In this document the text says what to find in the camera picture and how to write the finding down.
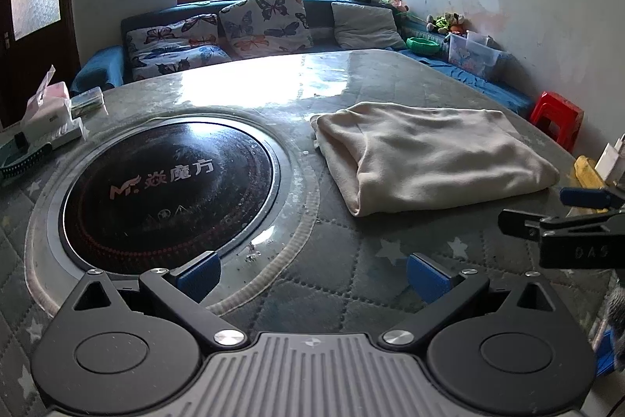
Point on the white object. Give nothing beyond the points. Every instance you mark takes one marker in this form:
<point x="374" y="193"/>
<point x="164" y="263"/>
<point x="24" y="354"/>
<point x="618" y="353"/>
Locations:
<point x="613" y="160"/>

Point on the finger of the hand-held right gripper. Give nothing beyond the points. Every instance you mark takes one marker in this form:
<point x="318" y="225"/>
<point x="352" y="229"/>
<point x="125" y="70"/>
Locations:
<point x="586" y="198"/>
<point x="522" y="224"/>

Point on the yellow object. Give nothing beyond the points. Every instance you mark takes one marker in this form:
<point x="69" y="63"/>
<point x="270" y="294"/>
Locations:
<point x="591" y="172"/>

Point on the green packet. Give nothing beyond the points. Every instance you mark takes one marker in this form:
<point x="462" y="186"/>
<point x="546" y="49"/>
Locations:
<point x="89" y="100"/>

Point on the blue sofa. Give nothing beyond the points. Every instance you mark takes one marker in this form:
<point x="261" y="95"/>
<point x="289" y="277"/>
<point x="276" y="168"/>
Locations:
<point x="478" y="80"/>

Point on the clear plastic storage box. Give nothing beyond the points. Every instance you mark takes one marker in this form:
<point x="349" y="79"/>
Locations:
<point x="472" y="54"/>

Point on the small plush toys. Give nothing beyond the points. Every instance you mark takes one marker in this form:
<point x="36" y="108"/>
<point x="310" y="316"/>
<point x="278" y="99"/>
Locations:
<point x="447" y="23"/>

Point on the butterfly print cushion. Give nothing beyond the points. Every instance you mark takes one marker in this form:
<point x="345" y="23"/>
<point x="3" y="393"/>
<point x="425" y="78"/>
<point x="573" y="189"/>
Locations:
<point x="171" y="33"/>
<point x="180" y="61"/>
<point x="266" y="23"/>

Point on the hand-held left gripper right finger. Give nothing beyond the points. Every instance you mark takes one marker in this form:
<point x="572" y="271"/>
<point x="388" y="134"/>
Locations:
<point x="427" y="278"/>

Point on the pink tissue pack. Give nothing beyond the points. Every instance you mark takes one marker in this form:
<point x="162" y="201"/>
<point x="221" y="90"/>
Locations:
<point x="46" y="97"/>

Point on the person's right hand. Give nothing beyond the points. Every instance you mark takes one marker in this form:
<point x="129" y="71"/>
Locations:
<point x="617" y="324"/>

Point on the dark door with frosted glass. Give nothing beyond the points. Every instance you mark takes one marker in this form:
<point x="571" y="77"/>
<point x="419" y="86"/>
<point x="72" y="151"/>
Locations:
<point x="34" y="6"/>

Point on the white box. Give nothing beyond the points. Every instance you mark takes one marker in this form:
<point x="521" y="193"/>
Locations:
<point x="56" y="124"/>

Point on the round black induction cooktop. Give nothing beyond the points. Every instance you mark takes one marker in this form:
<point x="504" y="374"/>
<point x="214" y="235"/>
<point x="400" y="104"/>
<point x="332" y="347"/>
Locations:
<point x="166" y="187"/>

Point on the grey cushion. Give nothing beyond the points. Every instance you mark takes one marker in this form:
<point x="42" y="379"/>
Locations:
<point x="366" y="26"/>

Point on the green bowl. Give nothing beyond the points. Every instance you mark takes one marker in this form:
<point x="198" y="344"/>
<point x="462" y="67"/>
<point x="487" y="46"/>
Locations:
<point x="423" y="45"/>

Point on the cream sweater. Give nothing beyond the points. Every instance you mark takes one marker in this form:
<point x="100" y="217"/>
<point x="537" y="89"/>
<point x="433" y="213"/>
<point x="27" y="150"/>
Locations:
<point x="429" y="153"/>

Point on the red plastic stool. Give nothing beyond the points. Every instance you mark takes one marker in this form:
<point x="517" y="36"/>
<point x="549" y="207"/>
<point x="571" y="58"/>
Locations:
<point x="556" y="116"/>

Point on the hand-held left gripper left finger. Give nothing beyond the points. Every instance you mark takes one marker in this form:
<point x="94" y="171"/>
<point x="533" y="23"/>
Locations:
<point x="200" y="276"/>

